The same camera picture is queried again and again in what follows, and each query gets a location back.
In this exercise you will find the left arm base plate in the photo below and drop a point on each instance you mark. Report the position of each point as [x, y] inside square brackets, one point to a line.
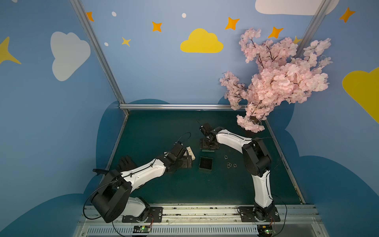
[152, 214]

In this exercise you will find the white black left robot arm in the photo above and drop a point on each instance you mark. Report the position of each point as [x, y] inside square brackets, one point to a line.
[112, 197]

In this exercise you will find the black red handled tool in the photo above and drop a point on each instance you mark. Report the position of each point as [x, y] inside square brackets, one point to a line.
[100, 171]

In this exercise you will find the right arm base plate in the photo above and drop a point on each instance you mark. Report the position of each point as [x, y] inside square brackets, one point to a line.
[257, 214]

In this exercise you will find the white flower gift box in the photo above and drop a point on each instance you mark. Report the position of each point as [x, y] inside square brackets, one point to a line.
[189, 153]

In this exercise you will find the right green circuit board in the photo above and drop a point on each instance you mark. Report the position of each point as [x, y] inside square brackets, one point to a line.
[265, 231]

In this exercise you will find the right aluminium frame post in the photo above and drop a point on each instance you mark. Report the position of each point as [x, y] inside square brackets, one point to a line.
[313, 26]

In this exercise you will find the left green circuit board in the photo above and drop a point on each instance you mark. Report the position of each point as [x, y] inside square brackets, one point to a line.
[142, 229]

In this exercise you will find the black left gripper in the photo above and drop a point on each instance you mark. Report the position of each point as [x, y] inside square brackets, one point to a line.
[186, 161]

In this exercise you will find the pink cherry blossom tree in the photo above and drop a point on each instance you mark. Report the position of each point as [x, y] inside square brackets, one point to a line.
[282, 77]

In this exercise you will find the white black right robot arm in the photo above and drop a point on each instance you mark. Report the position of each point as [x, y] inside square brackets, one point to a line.
[256, 158]

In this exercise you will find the green jewelry box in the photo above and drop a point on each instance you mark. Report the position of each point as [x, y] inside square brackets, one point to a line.
[206, 164]

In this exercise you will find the left aluminium frame post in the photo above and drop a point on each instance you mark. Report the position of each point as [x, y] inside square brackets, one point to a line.
[86, 24]

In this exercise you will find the aluminium frame post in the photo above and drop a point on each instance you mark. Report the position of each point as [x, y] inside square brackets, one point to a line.
[313, 26]
[86, 24]

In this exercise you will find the black glove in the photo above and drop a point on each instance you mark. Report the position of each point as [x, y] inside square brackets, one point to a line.
[125, 164]

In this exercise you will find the front aluminium rail track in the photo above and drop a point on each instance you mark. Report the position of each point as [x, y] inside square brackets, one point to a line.
[207, 220]

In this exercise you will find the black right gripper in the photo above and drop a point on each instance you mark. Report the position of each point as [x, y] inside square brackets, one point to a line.
[209, 144]

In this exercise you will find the brown tree base plate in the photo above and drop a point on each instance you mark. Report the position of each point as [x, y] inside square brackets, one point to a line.
[250, 132]

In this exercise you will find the green circuit board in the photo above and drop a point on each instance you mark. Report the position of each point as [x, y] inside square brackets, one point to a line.
[265, 231]
[142, 229]

